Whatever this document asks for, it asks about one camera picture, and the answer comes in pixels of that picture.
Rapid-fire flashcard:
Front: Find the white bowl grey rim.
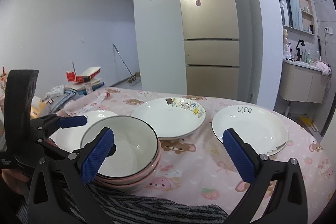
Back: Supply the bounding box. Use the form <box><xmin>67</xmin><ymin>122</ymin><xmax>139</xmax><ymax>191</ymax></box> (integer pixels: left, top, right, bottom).
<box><xmin>81</xmin><ymin>116</ymin><xmax>159</xmax><ymax>177</ymax></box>

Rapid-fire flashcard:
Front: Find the pink strawberry ceramic bowl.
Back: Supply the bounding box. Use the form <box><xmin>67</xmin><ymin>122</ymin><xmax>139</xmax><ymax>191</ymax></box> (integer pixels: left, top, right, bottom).
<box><xmin>95</xmin><ymin>140</ymin><xmax>162</xmax><ymax>192</ymax></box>

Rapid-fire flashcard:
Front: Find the white plate with life text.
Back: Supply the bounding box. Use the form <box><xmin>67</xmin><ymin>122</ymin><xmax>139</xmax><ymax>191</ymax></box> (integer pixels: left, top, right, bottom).
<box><xmin>212</xmin><ymin>105</ymin><xmax>289</xmax><ymax>156</ymax></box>

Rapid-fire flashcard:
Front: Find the white plate with cartoon print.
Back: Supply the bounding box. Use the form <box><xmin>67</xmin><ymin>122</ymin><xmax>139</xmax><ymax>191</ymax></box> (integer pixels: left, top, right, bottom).
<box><xmin>131</xmin><ymin>97</ymin><xmax>206</xmax><ymax>140</ymax></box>

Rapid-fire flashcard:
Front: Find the person's left hand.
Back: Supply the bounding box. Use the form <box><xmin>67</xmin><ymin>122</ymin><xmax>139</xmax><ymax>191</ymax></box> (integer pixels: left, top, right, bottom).
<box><xmin>1</xmin><ymin>169</ymin><xmax>30</xmax><ymax>195</ymax></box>

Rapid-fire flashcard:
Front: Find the plain white plate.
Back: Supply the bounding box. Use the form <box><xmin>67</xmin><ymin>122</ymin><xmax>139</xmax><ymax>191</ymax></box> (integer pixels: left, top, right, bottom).
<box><xmin>51</xmin><ymin>110</ymin><xmax>117</xmax><ymax>150</ymax></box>

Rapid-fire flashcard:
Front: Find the grey blue stitched bag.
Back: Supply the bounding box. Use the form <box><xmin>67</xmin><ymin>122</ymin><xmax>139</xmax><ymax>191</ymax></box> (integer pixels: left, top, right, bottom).
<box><xmin>44</xmin><ymin>89</ymin><xmax>77</xmax><ymax>113</ymax></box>

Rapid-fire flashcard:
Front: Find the stack of books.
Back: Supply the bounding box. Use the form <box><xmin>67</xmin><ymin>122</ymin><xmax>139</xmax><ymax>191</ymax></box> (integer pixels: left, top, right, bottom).
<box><xmin>64</xmin><ymin>78</ymin><xmax>105</xmax><ymax>95</ymax></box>

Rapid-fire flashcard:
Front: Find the black white striped cloth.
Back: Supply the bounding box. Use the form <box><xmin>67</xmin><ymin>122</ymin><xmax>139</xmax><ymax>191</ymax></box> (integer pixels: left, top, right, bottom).
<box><xmin>15</xmin><ymin>181</ymin><xmax>229</xmax><ymax>224</ymax></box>

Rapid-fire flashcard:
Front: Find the white red paper leaflet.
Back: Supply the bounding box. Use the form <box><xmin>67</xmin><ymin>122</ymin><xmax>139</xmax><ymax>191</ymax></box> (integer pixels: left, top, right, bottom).
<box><xmin>63</xmin><ymin>92</ymin><xmax>110</xmax><ymax>117</ymax></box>

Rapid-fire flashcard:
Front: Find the red white paper box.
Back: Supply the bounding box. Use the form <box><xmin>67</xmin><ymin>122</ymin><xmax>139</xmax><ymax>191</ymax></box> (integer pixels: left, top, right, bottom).
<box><xmin>66</xmin><ymin>67</ymin><xmax>101</xmax><ymax>83</ymax></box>

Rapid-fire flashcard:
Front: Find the pink cartoon tablecloth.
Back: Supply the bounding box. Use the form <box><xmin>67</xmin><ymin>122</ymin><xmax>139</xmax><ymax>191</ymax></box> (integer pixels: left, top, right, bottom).
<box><xmin>49</xmin><ymin>87</ymin><xmax>333</xmax><ymax>222</ymax></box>

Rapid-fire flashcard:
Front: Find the beige bathroom vanity cabinet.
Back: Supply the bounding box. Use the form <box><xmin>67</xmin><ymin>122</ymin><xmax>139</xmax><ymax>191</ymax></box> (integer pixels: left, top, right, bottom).
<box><xmin>278</xmin><ymin>60</ymin><xmax>329</xmax><ymax>104</ymax></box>

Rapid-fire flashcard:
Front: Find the bathroom mirror cabinet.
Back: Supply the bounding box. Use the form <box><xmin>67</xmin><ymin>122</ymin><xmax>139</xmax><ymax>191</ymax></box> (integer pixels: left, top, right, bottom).
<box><xmin>285</xmin><ymin>0</ymin><xmax>315</xmax><ymax>36</ymax></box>

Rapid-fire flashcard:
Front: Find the gold three-door refrigerator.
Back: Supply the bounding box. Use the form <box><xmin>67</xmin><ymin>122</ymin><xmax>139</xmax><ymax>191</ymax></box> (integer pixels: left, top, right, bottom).
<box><xmin>180</xmin><ymin>0</ymin><xmax>240</xmax><ymax>100</ymax></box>

